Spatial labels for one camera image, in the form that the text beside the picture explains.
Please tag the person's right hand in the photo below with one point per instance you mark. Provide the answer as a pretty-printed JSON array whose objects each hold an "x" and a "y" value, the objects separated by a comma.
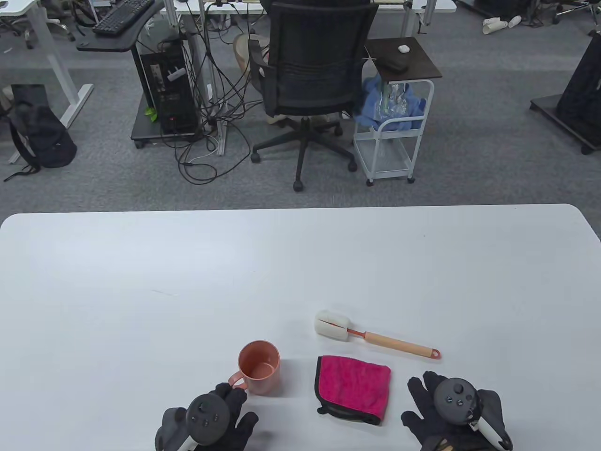
[{"x": 420, "y": 394}]

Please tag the person's left hand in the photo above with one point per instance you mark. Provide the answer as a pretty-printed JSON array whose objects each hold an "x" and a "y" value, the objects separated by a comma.
[{"x": 235, "y": 399}]

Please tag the pink water cup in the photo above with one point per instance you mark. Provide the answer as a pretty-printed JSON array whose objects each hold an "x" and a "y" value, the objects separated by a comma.
[{"x": 267, "y": 383}]

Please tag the magenta cloth with black edge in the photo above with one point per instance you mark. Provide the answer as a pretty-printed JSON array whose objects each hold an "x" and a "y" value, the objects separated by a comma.
[{"x": 352, "y": 385}]

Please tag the white sponge cup brush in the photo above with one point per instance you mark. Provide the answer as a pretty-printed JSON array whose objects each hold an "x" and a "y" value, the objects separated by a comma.
[{"x": 332, "y": 324}]

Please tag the white paper cup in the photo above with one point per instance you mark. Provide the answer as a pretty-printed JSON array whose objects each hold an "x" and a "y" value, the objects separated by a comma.
[
  {"x": 492, "y": 20},
  {"x": 494, "y": 28},
  {"x": 515, "y": 21}
]

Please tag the black wheeled computer platform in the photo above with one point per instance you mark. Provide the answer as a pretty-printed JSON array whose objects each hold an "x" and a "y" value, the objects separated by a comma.
[{"x": 141, "y": 131}]

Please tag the clear plastic bag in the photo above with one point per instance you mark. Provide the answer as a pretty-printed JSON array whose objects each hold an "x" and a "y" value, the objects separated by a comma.
[{"x": 396, "y": 101}]

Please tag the small green object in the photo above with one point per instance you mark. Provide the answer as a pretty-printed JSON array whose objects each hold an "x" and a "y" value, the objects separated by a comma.
[{"x": 151, "y": 114}]

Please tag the blue garment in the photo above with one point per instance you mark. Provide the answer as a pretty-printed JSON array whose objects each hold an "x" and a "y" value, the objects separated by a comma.
[{"x": 371, "y": 101}]

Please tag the black computer tower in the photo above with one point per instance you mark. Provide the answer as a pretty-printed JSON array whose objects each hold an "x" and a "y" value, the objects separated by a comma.
[{"x": 173, "y": 94}]

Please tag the black backpack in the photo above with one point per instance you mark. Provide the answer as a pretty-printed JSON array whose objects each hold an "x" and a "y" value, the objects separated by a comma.
[{"x": 42, "y": 136}]

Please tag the black pouch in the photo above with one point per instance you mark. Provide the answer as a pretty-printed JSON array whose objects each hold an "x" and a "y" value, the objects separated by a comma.
[{"x": 392, "y": 65}]

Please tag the white cart with dark top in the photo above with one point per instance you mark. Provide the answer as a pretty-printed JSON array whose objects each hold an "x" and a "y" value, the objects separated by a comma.
[{"x": 413, "y": 61}]

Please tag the black stand on wheeled base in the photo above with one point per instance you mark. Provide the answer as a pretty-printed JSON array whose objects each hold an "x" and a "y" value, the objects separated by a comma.
[{"x": 582, "y": 89}]

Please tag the black mesh office chair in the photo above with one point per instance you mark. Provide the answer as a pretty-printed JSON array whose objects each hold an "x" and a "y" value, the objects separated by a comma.
[{"x": 319, "y": 56}]

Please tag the white desk with T-foot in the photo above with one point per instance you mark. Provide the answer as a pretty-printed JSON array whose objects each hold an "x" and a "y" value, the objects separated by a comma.
[{"x": 61, "y": 70}]

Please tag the black curved desk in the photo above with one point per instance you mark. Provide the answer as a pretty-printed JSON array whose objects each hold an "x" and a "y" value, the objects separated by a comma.
[{"x": 117, "y": 42}]

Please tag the black keyboard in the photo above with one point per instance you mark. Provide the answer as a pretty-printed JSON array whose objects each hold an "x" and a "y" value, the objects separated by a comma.
[{"x": 122, "y": 16}]

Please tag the grey office chair base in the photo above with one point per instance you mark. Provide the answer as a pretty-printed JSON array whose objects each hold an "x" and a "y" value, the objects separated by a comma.
[{"x": 570, "y": 10}]

